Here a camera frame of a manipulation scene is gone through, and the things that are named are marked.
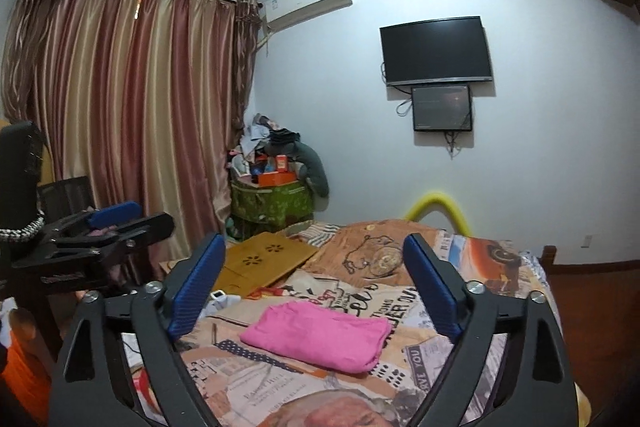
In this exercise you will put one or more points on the small red box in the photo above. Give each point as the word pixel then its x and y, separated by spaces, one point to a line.
pixel 282 163

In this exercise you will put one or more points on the white wall socket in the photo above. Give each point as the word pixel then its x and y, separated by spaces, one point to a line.
pixel 587 240

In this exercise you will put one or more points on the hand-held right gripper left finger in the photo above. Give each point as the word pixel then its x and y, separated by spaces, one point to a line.
pixel 195 287

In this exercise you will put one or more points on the person's left forearm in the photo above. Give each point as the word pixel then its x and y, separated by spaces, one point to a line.
pixel 20 177

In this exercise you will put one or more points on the small white device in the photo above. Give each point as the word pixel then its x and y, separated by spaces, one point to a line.
pixel 222 299

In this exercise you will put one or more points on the black wall television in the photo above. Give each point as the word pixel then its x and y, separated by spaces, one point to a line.
pixel 435 52

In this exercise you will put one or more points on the small black wall monitor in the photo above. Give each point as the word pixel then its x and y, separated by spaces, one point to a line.
pixel 442 107

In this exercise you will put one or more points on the wooden lap desk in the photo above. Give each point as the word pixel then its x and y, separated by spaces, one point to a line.
pixel 265 262

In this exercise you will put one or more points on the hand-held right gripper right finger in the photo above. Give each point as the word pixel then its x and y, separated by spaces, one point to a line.
pixel 435 287

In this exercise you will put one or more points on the pink buttoned cardigan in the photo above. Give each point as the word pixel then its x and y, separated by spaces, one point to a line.
pixel 320 332

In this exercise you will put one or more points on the green patterned cover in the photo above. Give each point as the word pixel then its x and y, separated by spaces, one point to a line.
pixel 272 204

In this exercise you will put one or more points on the striped brown curtain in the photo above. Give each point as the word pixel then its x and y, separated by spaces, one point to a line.
pixel 140 107

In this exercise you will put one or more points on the black mesh chair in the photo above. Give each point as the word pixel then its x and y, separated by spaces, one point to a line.
pixel 65 194

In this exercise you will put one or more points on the orange cloth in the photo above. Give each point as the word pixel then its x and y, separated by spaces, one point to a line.
pixel 22 352

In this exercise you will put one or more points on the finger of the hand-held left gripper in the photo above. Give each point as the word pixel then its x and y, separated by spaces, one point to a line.
pixel 130 229
pixel 115 213

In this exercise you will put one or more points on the wooden bed post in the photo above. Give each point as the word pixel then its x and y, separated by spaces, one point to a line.
pixel 548 259

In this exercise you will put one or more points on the pile of clothes and clutter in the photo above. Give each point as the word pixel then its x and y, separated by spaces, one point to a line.
pixel 260 142

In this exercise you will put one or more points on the printed bed sheet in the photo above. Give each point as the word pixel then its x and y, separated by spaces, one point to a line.
pixel 360 252

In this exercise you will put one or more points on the white air conditioner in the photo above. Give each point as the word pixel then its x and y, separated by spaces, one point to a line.
pixel 307 2

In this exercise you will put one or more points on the orange box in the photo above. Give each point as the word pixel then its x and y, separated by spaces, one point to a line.
pixel 277 178

